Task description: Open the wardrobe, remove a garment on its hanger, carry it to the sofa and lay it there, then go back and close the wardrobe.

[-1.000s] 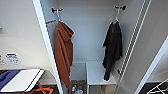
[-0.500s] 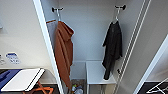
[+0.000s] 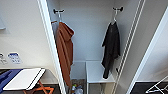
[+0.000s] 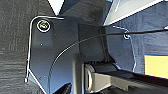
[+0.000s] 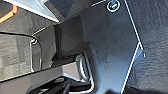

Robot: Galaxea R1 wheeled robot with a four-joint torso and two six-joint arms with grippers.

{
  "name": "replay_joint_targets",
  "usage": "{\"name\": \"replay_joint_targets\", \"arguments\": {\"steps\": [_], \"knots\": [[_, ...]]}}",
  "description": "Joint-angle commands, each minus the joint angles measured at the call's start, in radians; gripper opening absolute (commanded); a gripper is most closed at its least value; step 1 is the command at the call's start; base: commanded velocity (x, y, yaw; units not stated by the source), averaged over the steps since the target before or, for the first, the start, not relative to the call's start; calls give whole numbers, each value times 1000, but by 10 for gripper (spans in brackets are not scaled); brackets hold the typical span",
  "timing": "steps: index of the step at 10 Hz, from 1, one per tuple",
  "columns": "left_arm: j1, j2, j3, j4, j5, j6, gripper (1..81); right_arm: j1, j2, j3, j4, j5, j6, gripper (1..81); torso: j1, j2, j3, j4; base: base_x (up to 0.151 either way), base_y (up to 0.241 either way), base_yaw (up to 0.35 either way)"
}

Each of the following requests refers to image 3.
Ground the small black wall hook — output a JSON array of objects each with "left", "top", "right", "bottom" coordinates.
[{"left": 114, "top": 67, "right": 121, "bottom": 74}]

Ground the white wardrobe door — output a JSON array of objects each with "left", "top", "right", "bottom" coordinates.
[
  {"left": 126, "top": 0, "right": 168, "bottom": 94},
  {"left": 36, "top": 0, "right": 67, "bottom": 94}
]

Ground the white plastic bottle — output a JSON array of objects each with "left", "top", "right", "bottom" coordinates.
[{"left": 75, "top": 85, "right": 85, "bottom": 94}]

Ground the white folding table top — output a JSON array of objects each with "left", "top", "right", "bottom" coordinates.
[{"left": 2, "top": 67, "right": 47, "bottom": 92}]

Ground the black garment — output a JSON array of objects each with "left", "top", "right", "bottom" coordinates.
[{"left": 100, "top": 21, "right": 122, "bottom": 80}]

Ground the white inner wardrobe shelf box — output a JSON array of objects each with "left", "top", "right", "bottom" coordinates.
[{"left": 85, "top": 60, "right": 116, "bottom": 94}]

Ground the black wardrobe hook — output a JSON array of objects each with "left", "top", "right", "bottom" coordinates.
[
  {"left": 112, "top": 6, "right": 125, "bottom": 13},
  {"left": 52, "top": 8, "right": 66, "bottom": 15}
]

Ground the orange folding table frame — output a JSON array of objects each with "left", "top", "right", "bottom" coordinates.
[{"left": 22, "top": 79, "right": 55, "bottom": 94}]

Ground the wall sign with dark print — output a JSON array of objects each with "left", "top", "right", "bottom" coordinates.
[{"left": 0, "top": 52, "right": 7, "bottom": 65}]

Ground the bottle with yellow green cap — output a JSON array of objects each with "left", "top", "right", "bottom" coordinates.
[{"left": 70, "top": 84, "right": 77, "bottom": 94}]

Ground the wall sign with blue print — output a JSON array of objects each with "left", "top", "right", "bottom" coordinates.
[{"left": 6, "top": 51, "right": 22, "bottom": 65}]

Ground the orange hooded garment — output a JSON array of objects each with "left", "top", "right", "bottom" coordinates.
[{"left": 54, "top": 21, "right": 76, "bottom": 89}]

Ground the blue cloth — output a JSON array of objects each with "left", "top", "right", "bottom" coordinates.
[{"left": 0, "top": 69, "right": 23, "bottom": 91}]

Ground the white wardrobe cabinet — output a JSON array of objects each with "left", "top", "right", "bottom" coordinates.
[{"left": 44, "top": 0, "right": 147, "bottom": 94}]

